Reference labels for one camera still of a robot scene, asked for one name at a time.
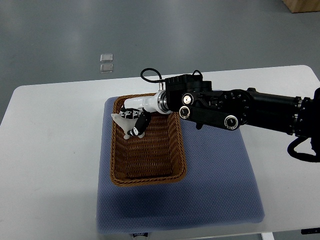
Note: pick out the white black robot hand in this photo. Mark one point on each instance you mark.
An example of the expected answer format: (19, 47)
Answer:
(139, 109)

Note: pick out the white bear figurine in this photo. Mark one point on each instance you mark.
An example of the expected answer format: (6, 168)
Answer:
(125, 124)

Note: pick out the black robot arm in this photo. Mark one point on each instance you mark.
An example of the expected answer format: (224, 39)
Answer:
(196, 101)

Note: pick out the brown wicker basket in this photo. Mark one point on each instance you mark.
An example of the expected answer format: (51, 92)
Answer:
(157, 158)

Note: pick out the lower floor metal plate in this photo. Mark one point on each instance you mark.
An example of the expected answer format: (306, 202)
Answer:
(106, 68)

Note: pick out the floor metal plate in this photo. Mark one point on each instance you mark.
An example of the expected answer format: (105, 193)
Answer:
(106, 57)
(106, 68)

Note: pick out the upper floor metal plate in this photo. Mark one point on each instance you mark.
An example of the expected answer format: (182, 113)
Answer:
(106, 57)

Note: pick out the blue grey mat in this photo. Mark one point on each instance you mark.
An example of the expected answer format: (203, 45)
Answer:
(219, 187)

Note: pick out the wooden box corner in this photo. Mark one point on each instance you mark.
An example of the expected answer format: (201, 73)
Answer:
(302, 6)

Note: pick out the black control panel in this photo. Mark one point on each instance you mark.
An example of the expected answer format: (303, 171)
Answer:
(310, 231)

